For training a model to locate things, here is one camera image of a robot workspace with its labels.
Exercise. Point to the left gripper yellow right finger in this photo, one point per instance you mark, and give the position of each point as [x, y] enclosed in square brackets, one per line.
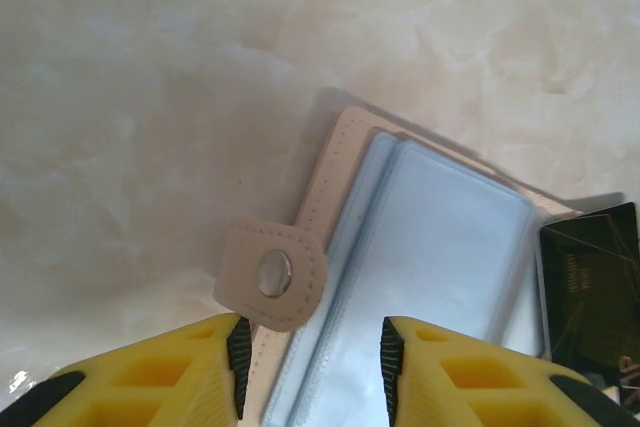
[475, 387]

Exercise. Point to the light blue box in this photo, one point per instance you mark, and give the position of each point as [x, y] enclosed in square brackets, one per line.
[425, 222]

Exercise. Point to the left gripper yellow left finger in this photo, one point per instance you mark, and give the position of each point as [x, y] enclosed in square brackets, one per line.
[125, 387]

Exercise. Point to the clear box of dark cards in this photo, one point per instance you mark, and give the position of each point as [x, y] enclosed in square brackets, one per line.
[590, 272]

